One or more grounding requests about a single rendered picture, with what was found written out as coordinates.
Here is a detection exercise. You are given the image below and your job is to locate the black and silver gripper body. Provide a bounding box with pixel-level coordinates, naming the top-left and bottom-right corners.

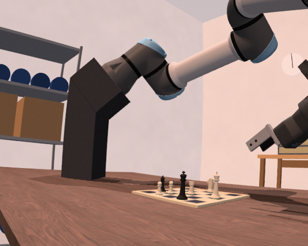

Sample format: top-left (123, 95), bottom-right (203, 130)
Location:
top-left (273, 59), bottom-right (308, 149)

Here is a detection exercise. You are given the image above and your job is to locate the cream and black chessboard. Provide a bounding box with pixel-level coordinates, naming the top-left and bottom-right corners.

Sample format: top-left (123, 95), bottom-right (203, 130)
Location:
top-left (132, 187), bottom-right (250, 208)

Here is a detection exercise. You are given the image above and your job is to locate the white chess rook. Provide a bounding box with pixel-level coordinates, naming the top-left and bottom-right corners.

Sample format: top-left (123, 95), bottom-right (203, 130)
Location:
top-left (187, 181), bottom-right (195, 195)

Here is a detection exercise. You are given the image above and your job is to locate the white pawn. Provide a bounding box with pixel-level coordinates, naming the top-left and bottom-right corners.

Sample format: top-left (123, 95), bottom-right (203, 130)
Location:
top-left (167, 181), bottom-right (174, 194)
top-left (156, 181), bottom-right (163, 195)

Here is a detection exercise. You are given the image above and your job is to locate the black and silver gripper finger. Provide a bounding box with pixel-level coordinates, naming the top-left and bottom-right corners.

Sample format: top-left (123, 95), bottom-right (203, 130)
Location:
top-left (246, 124), bottom-right (281, 152)
top-left (260, 137), bottom-right (275, 152)

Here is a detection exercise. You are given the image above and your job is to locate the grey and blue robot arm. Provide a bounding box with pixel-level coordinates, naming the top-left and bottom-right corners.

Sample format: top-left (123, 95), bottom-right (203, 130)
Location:
top-left (102, 0), bottom-right (308, 100)

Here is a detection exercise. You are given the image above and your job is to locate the white chess piece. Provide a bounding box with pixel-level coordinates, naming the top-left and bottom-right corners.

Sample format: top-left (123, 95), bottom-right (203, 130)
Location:
top-left (207, 178), bottom-right (214, 192)
top-left (210, 172), bottom-right (221, 199)

